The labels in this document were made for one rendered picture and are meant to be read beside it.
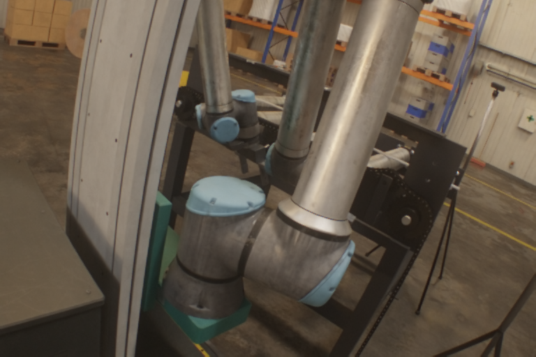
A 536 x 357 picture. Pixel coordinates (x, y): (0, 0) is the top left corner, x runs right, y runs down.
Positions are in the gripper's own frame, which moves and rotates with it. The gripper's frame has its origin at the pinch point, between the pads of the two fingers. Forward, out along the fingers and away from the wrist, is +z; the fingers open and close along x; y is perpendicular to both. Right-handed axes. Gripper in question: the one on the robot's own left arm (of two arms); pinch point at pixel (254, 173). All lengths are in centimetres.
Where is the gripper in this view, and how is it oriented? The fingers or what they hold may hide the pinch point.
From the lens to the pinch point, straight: 145.6
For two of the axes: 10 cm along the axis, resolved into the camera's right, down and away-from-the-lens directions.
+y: 7.8, -3.8, 4.9
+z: 1.1, 8.6, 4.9
